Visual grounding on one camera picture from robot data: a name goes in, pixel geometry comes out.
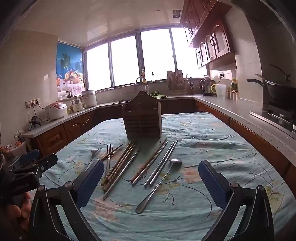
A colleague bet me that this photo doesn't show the person's left hand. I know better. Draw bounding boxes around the person's left hand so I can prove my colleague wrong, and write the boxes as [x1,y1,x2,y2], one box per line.
[7,192,32,224]

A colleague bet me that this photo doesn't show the wooden knife rack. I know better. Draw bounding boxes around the wooden knife rack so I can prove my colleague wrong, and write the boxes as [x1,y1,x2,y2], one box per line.
[167,70,183,91]

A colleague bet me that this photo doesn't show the wall socket strip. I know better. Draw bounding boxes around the wall socket strip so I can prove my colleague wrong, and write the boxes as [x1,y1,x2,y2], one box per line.
[25,98,41,108]

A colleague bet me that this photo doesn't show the fruit print window blind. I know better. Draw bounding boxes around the fruit print window blind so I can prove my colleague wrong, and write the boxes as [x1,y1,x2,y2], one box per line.
[57,42,85,92]

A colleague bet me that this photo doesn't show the white electric cooker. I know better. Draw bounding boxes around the white electric cooker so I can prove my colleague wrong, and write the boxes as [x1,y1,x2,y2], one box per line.
[81,90,97,108]

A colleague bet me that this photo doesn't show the kitchen faucet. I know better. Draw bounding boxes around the kitchen faucet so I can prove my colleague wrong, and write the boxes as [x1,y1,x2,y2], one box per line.
[135,76,149,93]

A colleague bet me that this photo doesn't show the dark kitchen tool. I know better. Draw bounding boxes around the dark kitchen tool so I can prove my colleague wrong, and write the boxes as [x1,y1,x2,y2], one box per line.
[184,74,195,90]

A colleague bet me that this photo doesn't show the gas stove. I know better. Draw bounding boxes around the gas stove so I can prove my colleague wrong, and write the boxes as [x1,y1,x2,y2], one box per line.
[249,101,296,133]

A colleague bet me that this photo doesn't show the wooden base cabinets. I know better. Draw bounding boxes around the wooden base cabinets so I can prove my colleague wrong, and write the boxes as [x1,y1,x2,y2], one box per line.
[30,97,296,193]

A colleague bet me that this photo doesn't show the white and red rice cooker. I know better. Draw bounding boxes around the white and red rice cooker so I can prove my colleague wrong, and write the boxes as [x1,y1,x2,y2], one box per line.
[44,102,68,121]

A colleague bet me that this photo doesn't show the metal chopstick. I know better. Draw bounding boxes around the metal chopstick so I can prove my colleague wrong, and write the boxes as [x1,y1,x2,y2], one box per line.
[132,140,169,186]
[149,139,178,186]
[103,147,141,200]
[144,139,175,188]

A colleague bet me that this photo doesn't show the long metal spoon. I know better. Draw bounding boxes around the long metal spoon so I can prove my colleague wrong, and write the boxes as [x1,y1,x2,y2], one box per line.
[135,159,183,214]

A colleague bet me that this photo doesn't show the floral teal tablecloth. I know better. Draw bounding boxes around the floral teal tablecloth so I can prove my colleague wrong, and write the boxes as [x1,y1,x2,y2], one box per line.
[38,112,296,241]

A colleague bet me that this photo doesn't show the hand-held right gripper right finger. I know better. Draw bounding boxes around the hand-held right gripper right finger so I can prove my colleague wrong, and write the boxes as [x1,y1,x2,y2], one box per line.
[198,159,274,241]

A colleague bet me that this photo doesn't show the black wok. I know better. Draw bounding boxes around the black wok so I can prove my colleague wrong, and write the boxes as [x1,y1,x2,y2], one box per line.
[247,64,296,103]

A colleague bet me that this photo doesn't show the dark electric kettle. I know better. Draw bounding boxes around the dark electric kettle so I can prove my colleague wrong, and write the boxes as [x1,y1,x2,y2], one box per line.
[199,75,215,96]

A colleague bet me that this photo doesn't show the metal fork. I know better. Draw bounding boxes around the metal fork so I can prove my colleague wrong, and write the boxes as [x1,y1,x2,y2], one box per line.
[103,144,114,180]

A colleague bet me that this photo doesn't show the small electric pot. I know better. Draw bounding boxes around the small electric pot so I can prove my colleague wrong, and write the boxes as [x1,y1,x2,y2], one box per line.
[70,97,86,113]

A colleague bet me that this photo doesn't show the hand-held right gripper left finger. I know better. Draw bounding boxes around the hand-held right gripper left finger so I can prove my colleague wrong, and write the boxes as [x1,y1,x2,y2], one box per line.
[29,159,104,241]

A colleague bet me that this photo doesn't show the wooden utensil holder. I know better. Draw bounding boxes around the wooden utensil holder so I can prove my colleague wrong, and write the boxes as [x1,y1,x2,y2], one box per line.
[122,91,163,140]

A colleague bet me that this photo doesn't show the wooden wall cabinets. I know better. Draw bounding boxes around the wooden wall cabinets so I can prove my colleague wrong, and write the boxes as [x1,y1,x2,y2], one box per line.
[180,0,237,69]

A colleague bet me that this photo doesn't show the grey kitchen countertop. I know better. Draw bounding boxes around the grey kitchen countertop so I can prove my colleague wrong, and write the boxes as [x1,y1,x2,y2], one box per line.
[22,94,296,168]

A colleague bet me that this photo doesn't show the kitchen window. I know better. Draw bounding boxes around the kitchen window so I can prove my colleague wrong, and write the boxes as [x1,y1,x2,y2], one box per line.
[84,27,208,91]

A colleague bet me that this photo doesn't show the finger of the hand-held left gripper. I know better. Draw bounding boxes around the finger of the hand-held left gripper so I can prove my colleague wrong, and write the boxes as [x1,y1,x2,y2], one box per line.
[9,149,40,169]
[9,153,58,178]

